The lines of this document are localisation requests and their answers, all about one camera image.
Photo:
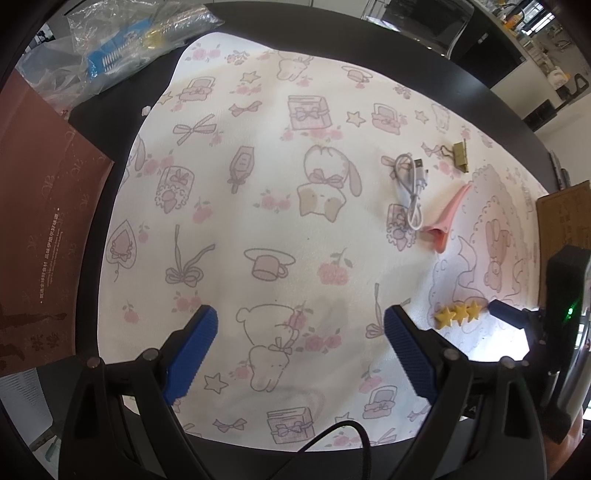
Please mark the brown cardboard tray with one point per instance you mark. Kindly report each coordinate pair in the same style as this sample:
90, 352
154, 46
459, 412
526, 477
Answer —
563, 217

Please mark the pink cartoon printed cloth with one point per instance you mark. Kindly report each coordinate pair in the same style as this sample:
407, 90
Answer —
277, 230

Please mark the transparent chair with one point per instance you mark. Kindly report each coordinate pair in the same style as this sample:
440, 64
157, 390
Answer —
425, 23

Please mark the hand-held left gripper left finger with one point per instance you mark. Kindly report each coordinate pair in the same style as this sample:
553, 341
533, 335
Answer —
196, 350

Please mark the person's right forearm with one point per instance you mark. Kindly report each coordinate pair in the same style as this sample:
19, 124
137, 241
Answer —
572, 445

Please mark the blue comb packet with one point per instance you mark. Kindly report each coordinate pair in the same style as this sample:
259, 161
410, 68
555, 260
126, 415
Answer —
113, 50

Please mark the white kettle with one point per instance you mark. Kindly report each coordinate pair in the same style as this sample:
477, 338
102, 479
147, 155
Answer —
556, 77

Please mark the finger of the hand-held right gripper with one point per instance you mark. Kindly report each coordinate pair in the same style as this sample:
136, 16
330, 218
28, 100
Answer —
505, 314

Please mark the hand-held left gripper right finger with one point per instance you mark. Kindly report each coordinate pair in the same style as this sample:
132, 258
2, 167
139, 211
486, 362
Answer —
408, 353

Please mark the dark red flat box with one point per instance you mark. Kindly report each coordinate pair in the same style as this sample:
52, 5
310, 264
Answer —
41, 221

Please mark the gold binder clip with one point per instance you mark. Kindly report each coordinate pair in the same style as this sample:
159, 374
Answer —
458, 153

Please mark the black cabinet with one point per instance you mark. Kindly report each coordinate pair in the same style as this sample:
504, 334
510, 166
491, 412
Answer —
491, 48

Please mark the clear plastic bag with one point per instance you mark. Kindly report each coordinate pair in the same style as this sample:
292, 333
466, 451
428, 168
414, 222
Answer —
115, 41

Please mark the pink duckbill hair clip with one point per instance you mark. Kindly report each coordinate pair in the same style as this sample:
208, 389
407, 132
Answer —
445, 221

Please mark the yellow star hair clip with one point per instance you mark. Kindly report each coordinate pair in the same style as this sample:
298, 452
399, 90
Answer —
459, 314

